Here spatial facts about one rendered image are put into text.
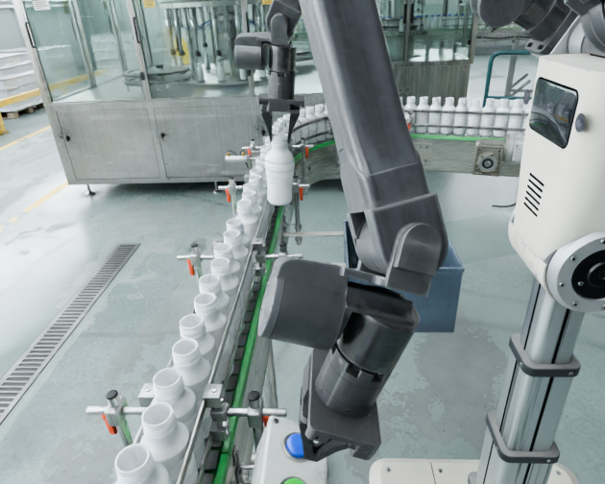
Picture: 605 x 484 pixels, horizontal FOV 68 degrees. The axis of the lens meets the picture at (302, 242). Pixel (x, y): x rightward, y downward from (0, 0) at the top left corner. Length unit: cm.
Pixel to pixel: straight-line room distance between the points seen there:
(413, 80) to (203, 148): 290
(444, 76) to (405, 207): 573
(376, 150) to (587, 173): 45
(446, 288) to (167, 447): 90
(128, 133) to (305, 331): 416
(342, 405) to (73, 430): 199
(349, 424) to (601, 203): 53
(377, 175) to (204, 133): 390
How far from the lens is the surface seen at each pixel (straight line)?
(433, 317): 135
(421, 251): 35
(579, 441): 226
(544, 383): 107
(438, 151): 235
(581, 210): 80
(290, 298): 35
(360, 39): 39
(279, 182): 106
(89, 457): 220
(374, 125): 37
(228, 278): 87
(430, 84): 606
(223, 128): 418
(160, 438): 61
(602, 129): 75
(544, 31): 102
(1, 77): 961
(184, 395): 66
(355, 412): 43
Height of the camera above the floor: 159
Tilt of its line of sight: 28 degrees down
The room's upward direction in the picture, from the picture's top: 3 degrees counter-clockwise
